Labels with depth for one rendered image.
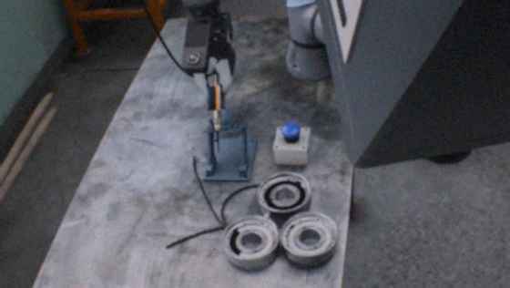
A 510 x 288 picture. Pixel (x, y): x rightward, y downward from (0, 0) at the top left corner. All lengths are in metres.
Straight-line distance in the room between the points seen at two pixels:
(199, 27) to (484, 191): 1.57
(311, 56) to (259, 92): 0.16
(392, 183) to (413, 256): 0.37
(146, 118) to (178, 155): 0.17
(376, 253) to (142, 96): 1.02
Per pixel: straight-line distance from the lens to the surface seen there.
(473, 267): 2.08
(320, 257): 1.04
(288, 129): 1.21
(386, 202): 2.24
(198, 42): 1.02
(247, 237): 1.10
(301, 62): 1.45
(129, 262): 1.14
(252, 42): 1.64
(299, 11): 1.38
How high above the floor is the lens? 1.67
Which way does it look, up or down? 42 degrees down
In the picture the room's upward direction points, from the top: 9 degrees counter-clockwise
